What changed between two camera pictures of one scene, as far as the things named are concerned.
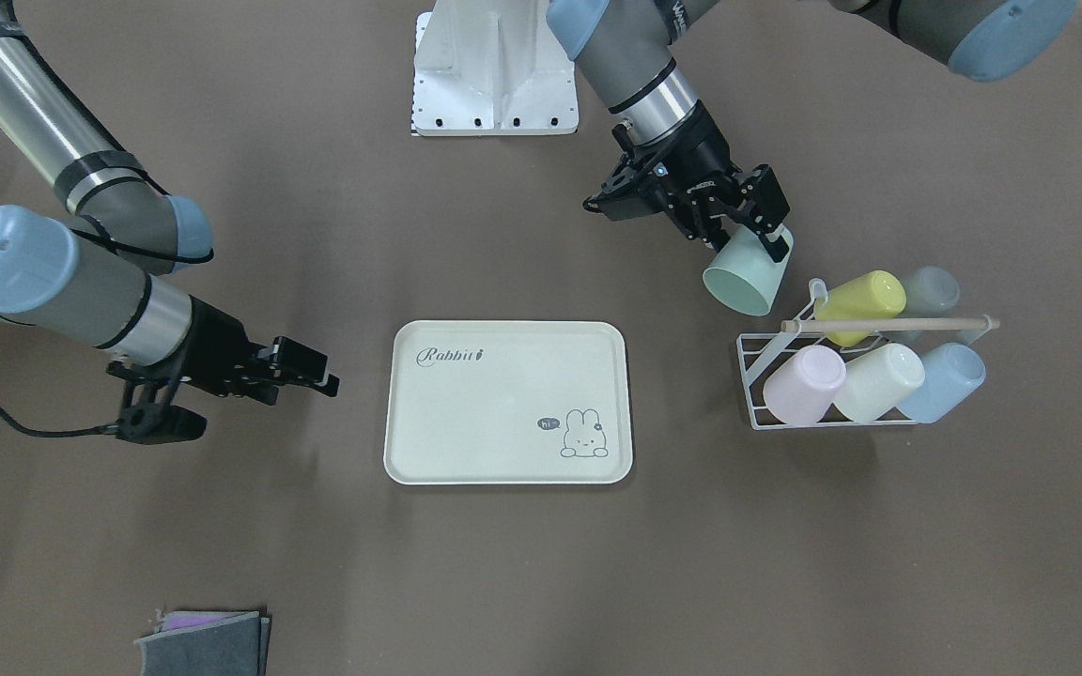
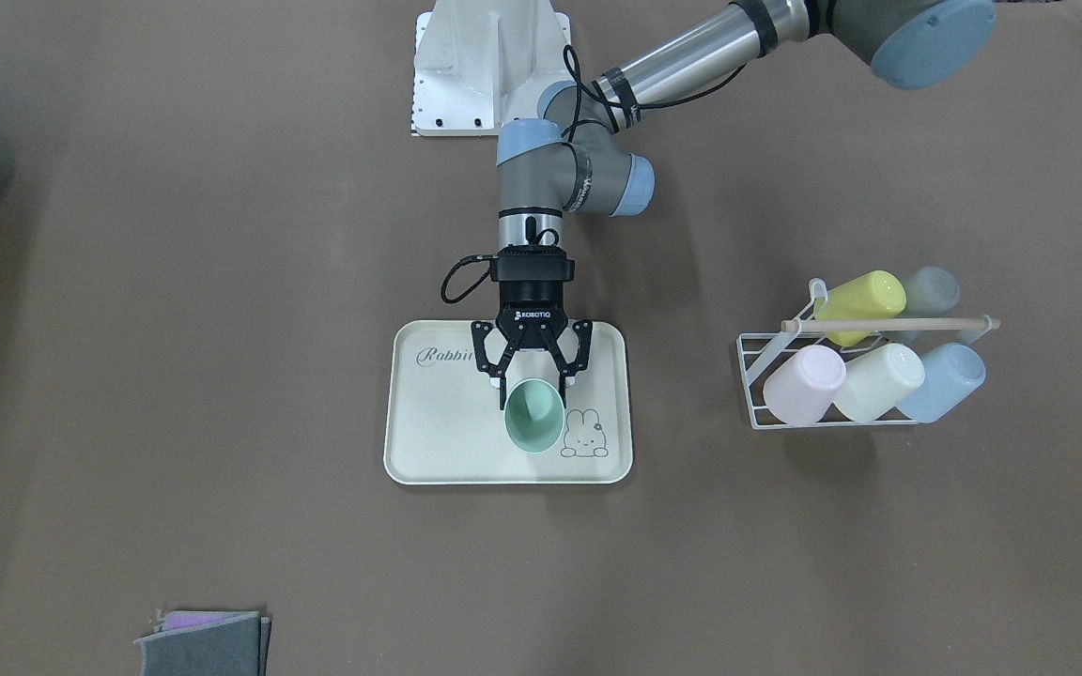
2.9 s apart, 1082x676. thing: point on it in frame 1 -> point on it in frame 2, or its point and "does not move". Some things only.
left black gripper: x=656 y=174 -> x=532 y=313
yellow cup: x=878 y=295 does not move
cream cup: x=878 y=381 does not move
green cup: x=747 y=273 -> x=533 y=415
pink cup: x=799 y=391 does not move
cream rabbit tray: x=507 y=403 does not move
